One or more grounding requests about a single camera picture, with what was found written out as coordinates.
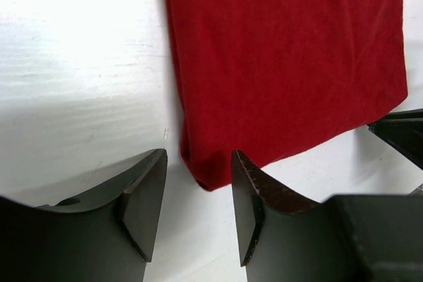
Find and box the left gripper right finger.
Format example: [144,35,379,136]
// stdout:
[231,151,422,281]

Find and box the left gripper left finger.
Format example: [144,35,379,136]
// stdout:
[1,149,168,281]

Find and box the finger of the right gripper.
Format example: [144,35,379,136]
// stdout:
[367,108,423,165]

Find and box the red item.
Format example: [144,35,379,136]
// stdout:
[166,0,408,191]

